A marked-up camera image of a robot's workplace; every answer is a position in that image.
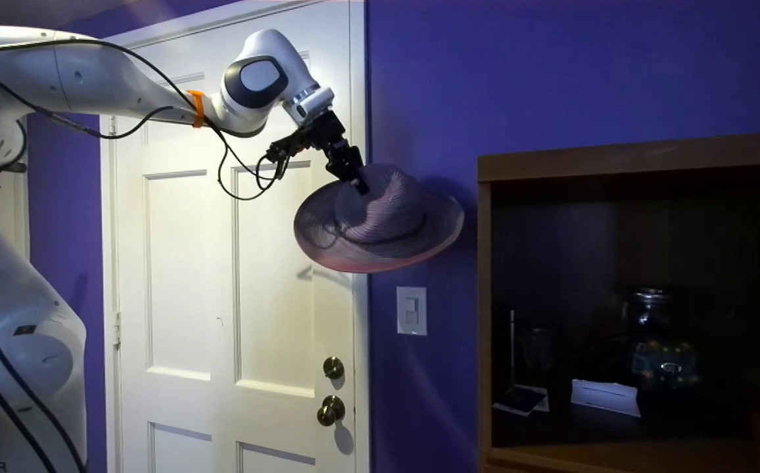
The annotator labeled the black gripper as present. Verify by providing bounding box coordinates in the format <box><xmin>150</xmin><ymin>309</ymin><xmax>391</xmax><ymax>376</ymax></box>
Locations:
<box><xmin>295</xmin><ymin>110</ymin><xmax>374</xmax><ymax>196</ymax></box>

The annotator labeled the purple woven wide-brim hat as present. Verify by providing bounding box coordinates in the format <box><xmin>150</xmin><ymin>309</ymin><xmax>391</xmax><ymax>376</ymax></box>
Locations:
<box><xmin>291</xmin><ymin>160</ymin><xmax>469</xmax><ymax>275</ymax></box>

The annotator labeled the dark wooden cabinet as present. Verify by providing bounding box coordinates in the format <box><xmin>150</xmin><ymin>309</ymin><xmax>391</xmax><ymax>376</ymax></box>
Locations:
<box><xmin>476</xmin><ymin>129</ymin><xmax>760</xmax><ymax>473</ymax></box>

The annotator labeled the bronze door knob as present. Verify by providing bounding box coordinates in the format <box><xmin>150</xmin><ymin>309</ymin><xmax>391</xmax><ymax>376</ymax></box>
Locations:
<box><xmin>316</xmin><ymin>394</ymin><xmax>346</xmax><ymax>427</ymax></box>

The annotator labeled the white panel door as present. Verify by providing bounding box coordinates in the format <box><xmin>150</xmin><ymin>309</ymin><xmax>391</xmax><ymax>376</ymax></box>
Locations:
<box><xmin>96</xmin><ymin>0</ymin><xmax>371</xmax><ymax>473</ymax></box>

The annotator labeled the small stand with rod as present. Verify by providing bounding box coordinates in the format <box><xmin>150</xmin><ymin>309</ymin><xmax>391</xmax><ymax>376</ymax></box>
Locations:
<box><xmin>492</xmin><ymin>305</ymin><xmax>549</xmax><ymax>418</ymax></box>

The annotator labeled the white folded card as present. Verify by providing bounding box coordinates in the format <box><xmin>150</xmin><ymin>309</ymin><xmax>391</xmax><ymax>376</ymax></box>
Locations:
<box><xmin>567</xmin><ymin>376</ymin><xmax>643</xmax><ymax>420</ymax></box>

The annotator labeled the dark glass jar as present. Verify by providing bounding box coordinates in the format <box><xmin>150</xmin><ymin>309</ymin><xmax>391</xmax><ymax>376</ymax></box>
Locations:
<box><xmin>626</xmin><ymin>286</ymin><xmax>704</xmax><ymax>396</ymax></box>

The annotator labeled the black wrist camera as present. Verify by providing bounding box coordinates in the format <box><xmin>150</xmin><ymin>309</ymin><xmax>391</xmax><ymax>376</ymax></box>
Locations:
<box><xmin>262</xmin><ymin>129</ymin><xmax>316</xmax><ymax>166</ymax></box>

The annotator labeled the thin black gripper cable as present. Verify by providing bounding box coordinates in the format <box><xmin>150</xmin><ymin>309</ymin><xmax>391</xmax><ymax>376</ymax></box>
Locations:
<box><xmin>0</xmin><ymin>33</ymin><xmax>295</xmax><ymax>204</ymax></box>

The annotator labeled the white wall light switch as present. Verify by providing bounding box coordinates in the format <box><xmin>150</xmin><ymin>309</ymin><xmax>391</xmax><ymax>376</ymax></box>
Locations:
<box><xmin>395</xmin><ymin>284</ymin><xmax>429</xmax><ymax>338</ymax></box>

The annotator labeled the orange forearm velcro strap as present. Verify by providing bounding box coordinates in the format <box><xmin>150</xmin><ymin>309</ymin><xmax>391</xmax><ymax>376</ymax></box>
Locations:
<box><xmin>185</xmin><ymin>87</ymin><xmax>210</xmax><ymax>130</ymax></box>

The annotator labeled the thick black base cable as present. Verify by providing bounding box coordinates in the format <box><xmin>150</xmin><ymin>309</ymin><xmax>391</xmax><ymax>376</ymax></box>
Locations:
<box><xmin>0</xmin><ymin>252</ymin><xmax>93</xmax><ymax>473</ymax></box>

